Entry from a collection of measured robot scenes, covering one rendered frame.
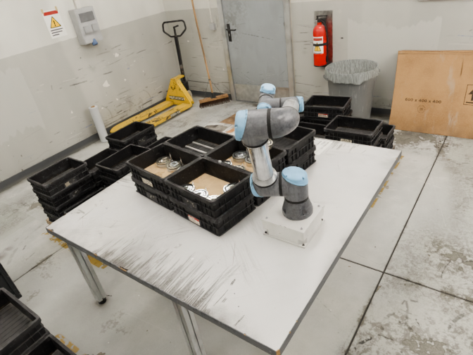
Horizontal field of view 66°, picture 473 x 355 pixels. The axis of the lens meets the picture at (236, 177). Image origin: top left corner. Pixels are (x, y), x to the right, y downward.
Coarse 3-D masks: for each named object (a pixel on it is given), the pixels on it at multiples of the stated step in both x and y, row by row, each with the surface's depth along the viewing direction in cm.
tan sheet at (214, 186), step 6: (204, 174) 219; (198, 180) 214; (204, 180) 213; (210, 180) 212; (216, 180) 211; (222, 180) 210; (198, 186) 208; (204, 186) 208; (210, 186) 207; (216, 186) 206; (222, 186) 205; (210, 192) 201; (216, 192) 200; (222, 192) 199
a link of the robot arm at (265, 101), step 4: (260, 96) 179; (264, 96) 177; (268, 96) 177; (260, 100) 176; (264, 100) 175; (268, 100) 174; (272, 100) 173; (276, 100) 173; (260, 104) 173; (264, 104) 172; (268, 104) 172; (272, 104) 173; (276, 104) 172
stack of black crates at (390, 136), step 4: (384, 124) 341; (388, 124) 340; (384, 128) 343; (388, 128) 341; (392, 128) 333; (384, 132) 345; (388, 132) 343; (392, 132) 335; (384, 136) 343; (388, 136) 321; (392, 136) 339; (384, 140) 319; (388, 140) 327; (392, 140) 338; (384, 144) 321; (388, 144) 329; (392, 144) 344; (388, 148) 335; (392, 148) 345
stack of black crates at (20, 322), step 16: (0, 288) 195; (0, 304) 195; (16, 304) 190; (0, 320) 189; (16, 320) 188; (32, 320) 185; (0, 336) 181; (16, 336) 166; (32, 336) 174; (0, 352) 161; (16, 352) 169
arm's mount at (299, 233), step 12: (276, 204) 188; (264, 216) 181; (276, 216) 180; (312, 216) 176; (276, 228) 177; (288, 228) 172; (300, 228) 170; (312, 228) 176; (288, 240) 176; (300, 240) 173
